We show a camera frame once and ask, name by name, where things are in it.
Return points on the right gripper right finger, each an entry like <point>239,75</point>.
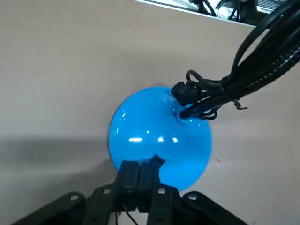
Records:
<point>147,182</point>

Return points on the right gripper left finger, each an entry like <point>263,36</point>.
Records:
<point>129,178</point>

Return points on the blue desk lamp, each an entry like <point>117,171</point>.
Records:
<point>152,122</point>

